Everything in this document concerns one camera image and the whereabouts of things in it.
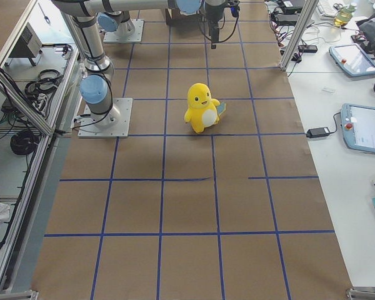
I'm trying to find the blue teach pendant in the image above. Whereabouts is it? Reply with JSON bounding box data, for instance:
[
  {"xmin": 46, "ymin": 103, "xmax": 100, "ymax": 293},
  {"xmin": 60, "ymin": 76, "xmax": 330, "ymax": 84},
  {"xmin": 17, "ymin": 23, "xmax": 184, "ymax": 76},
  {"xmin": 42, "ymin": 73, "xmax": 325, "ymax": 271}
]
[
  {"xmin": 341, "ymin": 103, "xmax": 375, "ymax": 154},
  {"xmin": 329, "ymin": 44, "xmax": 375, "ymax": 77}
]

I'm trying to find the yellow liquid bottle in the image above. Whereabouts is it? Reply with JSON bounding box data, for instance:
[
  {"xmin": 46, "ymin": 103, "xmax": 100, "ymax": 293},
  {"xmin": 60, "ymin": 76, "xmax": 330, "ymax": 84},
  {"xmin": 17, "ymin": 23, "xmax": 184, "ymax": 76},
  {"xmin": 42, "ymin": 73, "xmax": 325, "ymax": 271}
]
[{"xmin": 333, "ymin": 2, "xmax": 357, "ymax": 28}]

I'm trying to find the black power adapter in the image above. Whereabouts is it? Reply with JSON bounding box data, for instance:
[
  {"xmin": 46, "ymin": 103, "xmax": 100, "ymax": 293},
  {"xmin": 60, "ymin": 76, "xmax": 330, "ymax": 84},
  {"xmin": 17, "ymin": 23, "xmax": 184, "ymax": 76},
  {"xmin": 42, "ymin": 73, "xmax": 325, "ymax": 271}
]
[{"xmin": 306, "ymin": 127, "xmax": 331, "ymax": 139}]

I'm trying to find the near blue teach pendant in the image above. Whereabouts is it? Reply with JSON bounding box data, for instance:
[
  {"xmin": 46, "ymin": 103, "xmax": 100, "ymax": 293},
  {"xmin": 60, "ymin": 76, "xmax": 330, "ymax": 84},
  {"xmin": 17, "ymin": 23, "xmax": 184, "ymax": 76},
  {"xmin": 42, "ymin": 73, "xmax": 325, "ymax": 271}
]
[{"xmin": 341, "ymin": 103, "xmax": 375, "ymax": 154}]

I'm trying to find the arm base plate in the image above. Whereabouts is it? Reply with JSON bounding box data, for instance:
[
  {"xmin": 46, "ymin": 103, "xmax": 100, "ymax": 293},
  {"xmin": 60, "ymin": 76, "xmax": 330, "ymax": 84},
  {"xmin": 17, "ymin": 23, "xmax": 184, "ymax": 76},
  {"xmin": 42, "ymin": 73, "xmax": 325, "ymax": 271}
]
[
  {"xmin": 77, "ymin": 97, "xmax": 133, "ymax": 138},
  {"xmin": 103, "ymin": 19, "xmax": 144, "ymax": 44}
]

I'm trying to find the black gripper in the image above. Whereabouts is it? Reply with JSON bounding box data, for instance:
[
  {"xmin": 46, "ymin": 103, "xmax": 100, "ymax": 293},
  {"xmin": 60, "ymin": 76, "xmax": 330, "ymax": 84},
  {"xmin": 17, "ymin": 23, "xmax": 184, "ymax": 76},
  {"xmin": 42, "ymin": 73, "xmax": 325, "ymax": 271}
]
[{"xmin": 205, "ymin": 0, "xmax": 223, "ymax": 49}]

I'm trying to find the grey control box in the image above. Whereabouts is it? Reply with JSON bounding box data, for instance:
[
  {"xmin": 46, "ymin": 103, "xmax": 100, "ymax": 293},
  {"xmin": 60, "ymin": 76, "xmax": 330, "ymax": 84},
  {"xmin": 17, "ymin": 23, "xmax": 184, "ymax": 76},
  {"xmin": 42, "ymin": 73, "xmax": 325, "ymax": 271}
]
[{"xmin": 9, "ymin": 23, "xmax": 43, "ymax": 66}]

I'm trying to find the far blue teach pendant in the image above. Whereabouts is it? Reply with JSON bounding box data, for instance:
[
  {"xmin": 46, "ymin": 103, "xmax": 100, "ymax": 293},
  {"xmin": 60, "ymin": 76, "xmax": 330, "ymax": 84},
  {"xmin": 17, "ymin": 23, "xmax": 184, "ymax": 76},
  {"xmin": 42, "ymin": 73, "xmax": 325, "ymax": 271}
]
[{"xmin": 329, "ymin": 44, "xmax": 375, "ymax": 77}]

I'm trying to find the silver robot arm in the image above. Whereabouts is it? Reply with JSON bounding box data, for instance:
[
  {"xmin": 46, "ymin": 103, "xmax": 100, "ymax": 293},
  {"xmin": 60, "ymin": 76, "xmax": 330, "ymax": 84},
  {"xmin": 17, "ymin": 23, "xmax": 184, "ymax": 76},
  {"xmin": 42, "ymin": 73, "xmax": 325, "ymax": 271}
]
[
  {"xmin": 52, "ymin": 1, "xmax": 228, "ymax": 73},
  {"xmin": 97, "ymin": 11, "xmax": 135, "ymax": 36}
]

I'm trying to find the yellow plush toy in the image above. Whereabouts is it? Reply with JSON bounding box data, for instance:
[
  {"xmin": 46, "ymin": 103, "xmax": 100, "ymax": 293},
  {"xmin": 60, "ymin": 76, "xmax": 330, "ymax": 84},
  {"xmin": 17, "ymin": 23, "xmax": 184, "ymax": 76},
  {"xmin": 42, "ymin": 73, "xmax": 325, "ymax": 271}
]
[{"xmin": 184, "ymin": 83, "xmax": 226, "ymax": 134}]

